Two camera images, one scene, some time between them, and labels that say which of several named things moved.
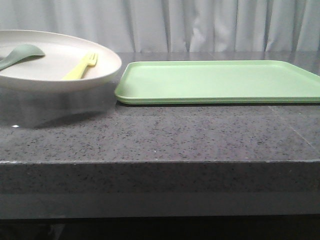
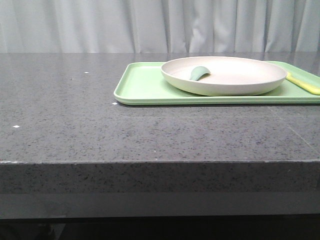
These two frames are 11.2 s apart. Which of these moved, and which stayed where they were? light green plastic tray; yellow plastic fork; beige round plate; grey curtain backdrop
Moved: yellow plastic fork; beige round plate
Stayed: light green plastic tray; grey curtain backdrop
